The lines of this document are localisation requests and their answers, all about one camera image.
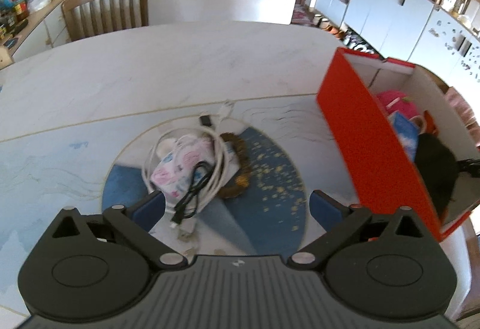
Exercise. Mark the blue round table mat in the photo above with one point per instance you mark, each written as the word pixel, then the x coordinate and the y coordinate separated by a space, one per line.
pixel 260 211

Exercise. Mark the black cloth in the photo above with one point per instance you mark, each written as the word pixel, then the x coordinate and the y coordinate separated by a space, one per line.
pixel 440 169

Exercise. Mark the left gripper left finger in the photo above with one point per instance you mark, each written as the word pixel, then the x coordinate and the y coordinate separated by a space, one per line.
pixel 132 225

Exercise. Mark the red white cardboard box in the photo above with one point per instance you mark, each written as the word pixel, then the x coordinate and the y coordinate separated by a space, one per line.
pixel 382 174

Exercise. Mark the pink strawberry plush toy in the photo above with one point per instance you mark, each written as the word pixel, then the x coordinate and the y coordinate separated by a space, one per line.
pixel 397 101

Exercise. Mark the pink fringed scarf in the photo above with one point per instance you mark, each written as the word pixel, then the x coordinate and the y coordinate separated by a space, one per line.
pixel 465 112

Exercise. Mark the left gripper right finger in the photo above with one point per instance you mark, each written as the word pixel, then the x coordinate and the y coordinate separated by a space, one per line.
pixel 343 225

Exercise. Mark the wooden chair far side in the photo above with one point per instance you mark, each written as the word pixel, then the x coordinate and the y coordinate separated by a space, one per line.
pixel 88 18

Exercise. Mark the red patterned rug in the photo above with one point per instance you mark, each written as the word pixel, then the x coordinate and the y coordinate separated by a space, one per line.
pixel 303 17

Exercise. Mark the red cloth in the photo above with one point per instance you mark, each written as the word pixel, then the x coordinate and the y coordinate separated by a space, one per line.
pixel 430 126

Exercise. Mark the white sideboard with clutter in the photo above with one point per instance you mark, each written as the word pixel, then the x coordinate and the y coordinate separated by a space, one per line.
pixel 41 31

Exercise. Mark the patterned face mask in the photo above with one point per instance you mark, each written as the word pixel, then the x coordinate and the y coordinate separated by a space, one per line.
pixel 177 159

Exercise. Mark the white wall cabinet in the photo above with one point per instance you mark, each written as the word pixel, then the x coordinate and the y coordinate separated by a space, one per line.
pixel 417 31

